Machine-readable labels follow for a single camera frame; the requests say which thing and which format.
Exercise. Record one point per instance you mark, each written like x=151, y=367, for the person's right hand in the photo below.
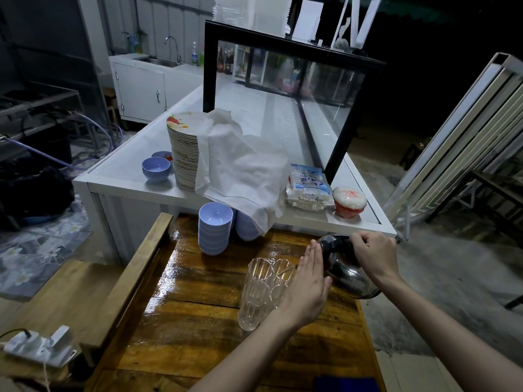
x=378, y=259

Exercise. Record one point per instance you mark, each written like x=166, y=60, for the person's left hand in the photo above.
x=306, y=295

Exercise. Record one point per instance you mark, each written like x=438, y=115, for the steel kettle black handle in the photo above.
x=351, y=279

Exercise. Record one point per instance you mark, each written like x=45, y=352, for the blue cleaning cloth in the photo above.
x=345, y=384

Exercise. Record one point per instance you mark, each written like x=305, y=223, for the person's left forearm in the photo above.
x=245, y=359

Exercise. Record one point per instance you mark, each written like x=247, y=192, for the person's right forearm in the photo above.
x=457, y=334

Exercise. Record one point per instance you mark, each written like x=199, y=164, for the red bowl with white lid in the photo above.
x=349, y=202

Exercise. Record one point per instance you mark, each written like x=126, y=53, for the stack of blue bowls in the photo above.
x=246, y=228
x=214, y=230

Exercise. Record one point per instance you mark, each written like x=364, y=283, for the clear packet with blue label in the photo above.
x=309, y=187

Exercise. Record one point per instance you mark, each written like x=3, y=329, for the glossy wooden table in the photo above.
x=184, y=342

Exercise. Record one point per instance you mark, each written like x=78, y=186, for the white folding gate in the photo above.
x=461, y=151

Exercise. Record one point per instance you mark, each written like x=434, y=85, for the white cloth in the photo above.
x=241, y=171

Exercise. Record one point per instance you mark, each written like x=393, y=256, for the stack of patterned plates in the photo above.
x=182, y=155

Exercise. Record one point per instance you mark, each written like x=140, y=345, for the small blue bowl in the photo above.
x=156, y=169

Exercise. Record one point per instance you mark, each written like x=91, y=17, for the blue bowl with red sauce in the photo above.
x=162, y=155

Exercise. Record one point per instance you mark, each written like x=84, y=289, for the white counter cart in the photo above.
x=118, y=179

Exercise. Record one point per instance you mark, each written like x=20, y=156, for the white letter sign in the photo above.
x=361, y=20

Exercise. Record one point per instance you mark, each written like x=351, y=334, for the black framed glass case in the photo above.
x=209, y=69

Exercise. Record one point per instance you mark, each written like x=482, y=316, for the row of sauce bottles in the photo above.
x=225, y=61

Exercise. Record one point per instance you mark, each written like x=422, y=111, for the white card stand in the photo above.
x=307, y=20

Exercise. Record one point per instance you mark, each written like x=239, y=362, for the white charger plug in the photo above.
x=58, y=335

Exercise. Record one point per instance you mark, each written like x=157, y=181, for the low wooden bench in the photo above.
x=53, y=298

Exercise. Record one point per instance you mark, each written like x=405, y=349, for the white sink cabinet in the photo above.
x=137, y=91

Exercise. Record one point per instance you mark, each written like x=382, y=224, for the floral floor mat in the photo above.
x=36, y=257

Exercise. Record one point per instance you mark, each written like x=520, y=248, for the steel faucet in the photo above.
x=177, y=44

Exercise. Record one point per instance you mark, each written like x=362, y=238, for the white power strip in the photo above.
x=28, y=347

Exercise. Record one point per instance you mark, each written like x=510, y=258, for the black bag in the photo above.
x=36, y=191

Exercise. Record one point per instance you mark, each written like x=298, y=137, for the blue soap bottle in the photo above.
x=133, y=44

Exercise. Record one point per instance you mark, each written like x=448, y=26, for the metal stove stand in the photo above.
x=41, y=102

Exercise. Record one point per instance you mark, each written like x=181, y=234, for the light wooden rail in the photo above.
x=126, y=281

